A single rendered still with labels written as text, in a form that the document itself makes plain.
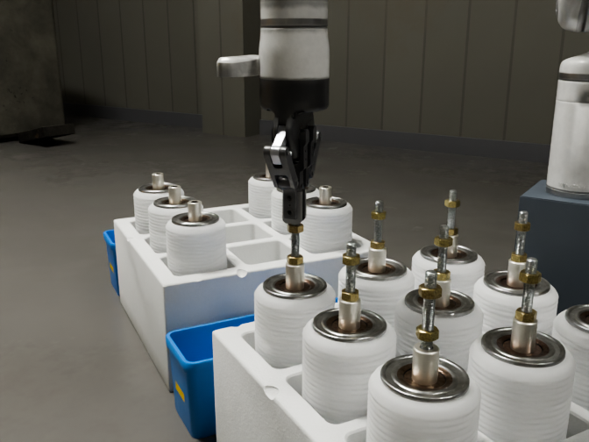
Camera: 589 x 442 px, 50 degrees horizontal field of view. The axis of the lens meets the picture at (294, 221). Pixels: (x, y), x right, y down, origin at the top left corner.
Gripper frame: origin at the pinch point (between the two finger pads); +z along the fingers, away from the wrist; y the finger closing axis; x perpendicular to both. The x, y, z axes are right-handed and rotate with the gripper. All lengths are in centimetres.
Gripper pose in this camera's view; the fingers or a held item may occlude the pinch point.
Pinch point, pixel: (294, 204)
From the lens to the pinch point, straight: 72.1
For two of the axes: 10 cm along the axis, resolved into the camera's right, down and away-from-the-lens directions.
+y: 3.3, -2.7, 9.1
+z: 0.0, 9.6, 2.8
